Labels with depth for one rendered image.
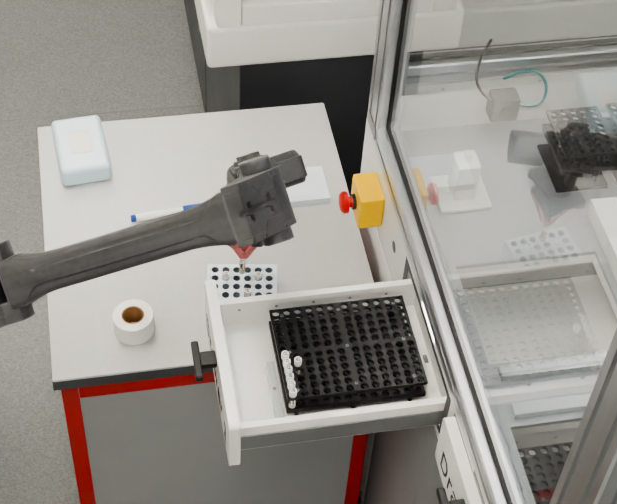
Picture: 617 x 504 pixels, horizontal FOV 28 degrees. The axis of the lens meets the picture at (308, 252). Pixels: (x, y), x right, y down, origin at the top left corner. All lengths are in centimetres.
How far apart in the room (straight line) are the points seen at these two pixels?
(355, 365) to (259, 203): 53
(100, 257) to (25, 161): 204
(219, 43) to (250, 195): 107
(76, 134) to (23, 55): 147
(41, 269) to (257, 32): 110
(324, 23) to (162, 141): 40
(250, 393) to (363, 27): 90
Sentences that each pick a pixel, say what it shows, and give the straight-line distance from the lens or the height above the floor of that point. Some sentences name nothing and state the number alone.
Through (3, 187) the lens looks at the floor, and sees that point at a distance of 352.
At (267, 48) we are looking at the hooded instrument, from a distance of 258.
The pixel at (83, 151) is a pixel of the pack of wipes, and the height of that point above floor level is 81.
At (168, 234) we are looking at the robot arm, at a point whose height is 136.
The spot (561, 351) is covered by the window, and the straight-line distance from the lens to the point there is 148.
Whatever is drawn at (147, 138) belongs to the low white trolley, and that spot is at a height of 76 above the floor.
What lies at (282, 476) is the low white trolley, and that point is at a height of 33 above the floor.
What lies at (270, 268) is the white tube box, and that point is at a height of 80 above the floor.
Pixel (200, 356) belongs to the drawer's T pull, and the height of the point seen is 91.
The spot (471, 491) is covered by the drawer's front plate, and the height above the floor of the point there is 93.
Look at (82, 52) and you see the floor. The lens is 391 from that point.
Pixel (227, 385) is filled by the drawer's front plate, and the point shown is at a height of 93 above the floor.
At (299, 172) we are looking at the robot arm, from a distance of 202.
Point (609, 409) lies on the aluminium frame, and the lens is 132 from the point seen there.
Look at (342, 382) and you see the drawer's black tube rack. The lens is 195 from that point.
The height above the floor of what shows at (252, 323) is 84.
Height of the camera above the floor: 249
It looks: 49 degrees down
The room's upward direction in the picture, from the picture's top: 4 degrees clockwise
